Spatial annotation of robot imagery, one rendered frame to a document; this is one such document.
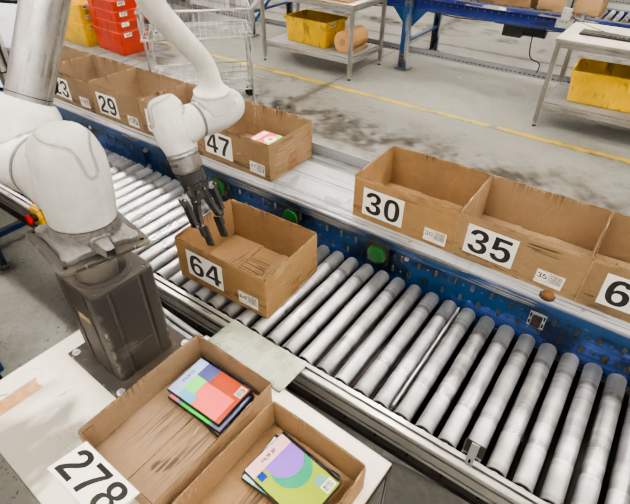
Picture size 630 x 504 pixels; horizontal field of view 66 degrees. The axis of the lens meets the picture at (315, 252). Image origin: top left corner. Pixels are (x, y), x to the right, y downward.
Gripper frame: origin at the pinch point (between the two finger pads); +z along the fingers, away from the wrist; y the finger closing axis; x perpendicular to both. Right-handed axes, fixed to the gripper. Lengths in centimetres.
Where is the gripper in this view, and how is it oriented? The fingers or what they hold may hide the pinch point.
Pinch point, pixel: (214, 231)
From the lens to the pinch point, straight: 151.3
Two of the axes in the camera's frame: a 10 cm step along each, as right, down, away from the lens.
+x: 7.7, 0.8, -6.4
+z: 2.7, 8.6, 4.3
